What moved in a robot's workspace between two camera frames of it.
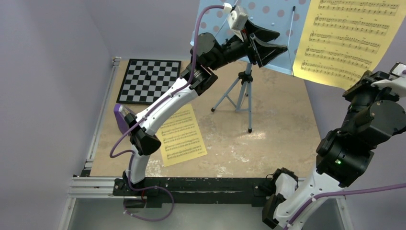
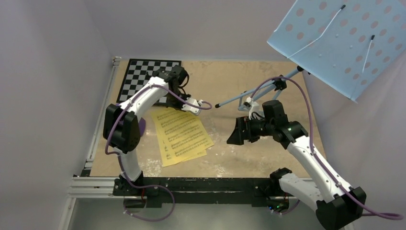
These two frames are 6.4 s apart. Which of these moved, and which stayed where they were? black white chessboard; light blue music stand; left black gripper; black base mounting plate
Moved: left black gripper; light blue music stand
Stayed: black white chessboard; black base mounting plate
